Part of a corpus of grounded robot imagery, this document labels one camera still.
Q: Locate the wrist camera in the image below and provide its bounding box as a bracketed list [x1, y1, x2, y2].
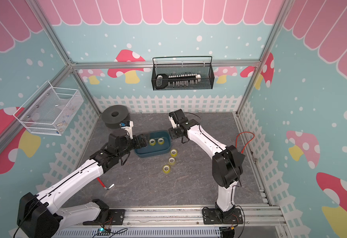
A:
[120, 121, 133, 139]
[169, 116, 177, 129]

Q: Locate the red handled hex key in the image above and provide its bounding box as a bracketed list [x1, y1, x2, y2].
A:
[96, 177, 115, 190]

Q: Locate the dark grey filament spool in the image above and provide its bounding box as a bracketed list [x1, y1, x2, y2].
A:
[101, 105, 131, 129]

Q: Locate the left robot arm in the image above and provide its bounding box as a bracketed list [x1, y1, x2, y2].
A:
[17, 130, 148, 238]

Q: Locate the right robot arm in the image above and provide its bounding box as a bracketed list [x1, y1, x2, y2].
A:
[169, 109, 245, 220]

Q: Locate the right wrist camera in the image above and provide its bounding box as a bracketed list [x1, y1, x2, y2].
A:
[169, 116, 177, 129]

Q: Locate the red cable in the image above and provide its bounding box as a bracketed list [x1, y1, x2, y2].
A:
[235, 131, 256, 155]

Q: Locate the yellow tape roll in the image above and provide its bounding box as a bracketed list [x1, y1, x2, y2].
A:
[169, 157, 176, 166]
[170, 149, 178, 157]
[163, 165, 171, 174]
[157, 138, 165, 145]
[149, 139, 156, 146]

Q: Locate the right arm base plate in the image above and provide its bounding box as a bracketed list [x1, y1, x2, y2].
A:
[201, 207, 243, 226]

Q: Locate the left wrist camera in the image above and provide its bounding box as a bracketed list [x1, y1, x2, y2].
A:
[120, 121, 133, 139]

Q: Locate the black wire mesh basket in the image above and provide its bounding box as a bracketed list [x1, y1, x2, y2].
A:
[151, 56, 215, 91]

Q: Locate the black socket holder tool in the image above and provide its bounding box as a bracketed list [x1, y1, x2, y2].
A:
[154, 74, 201, 90]

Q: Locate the teal plastic storage box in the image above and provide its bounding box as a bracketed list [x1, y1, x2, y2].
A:
[134, 131, 172, 158]

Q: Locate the green circuit board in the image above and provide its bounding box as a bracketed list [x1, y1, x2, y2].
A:
[97, 228, 111, 236]

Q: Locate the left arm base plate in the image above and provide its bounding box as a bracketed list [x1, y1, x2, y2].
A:
[83, 209, 126, 226]

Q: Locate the white wire mesh basket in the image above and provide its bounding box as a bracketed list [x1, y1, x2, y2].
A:
[13, 81, 84, 136]

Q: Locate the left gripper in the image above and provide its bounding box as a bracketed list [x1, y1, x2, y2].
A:
[117, 133, 150, 158]

